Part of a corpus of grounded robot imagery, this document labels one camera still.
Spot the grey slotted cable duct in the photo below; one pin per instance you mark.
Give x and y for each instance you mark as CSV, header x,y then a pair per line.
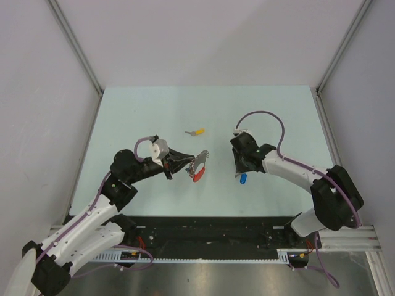
x,y
124,256

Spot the left aluminium frame post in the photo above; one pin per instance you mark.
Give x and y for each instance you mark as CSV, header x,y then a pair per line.
x,y
72,40

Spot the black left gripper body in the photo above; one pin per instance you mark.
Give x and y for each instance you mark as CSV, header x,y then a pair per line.
x,y
166,161

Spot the right aluminium frame post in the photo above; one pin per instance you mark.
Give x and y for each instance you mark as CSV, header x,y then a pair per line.
x,y
345,43

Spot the aluminium frame post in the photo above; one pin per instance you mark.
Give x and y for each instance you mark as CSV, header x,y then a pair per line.
x,y
345,43
72,40

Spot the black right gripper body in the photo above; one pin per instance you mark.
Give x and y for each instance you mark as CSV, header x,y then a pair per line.
x,y
241,164

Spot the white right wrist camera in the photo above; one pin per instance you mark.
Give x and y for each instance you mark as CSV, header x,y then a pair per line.
x,y
237,131

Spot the red handled key organizer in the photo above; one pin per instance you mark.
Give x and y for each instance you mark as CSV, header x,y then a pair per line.
x,y
197,166

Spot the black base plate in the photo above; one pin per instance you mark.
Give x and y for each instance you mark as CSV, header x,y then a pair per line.
x,y
269,231

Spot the yellow tagged key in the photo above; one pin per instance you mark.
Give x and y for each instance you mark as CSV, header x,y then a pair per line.
x,y
196,132

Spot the blue tagged key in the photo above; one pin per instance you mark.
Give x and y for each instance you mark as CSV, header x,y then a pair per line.
x,y
242,177

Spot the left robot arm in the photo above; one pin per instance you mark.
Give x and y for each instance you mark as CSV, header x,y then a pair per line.
x,y
100,225

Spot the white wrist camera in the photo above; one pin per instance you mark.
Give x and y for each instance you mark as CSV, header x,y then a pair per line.
x,y
237,131
159,150

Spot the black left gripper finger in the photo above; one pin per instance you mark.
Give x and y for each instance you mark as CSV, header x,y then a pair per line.
x,y
177,165
179,156

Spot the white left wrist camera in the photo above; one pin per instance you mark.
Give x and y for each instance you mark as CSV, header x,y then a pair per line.
x,y
159,150

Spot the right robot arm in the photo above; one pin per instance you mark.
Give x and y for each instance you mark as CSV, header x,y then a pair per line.
x,y
335,197

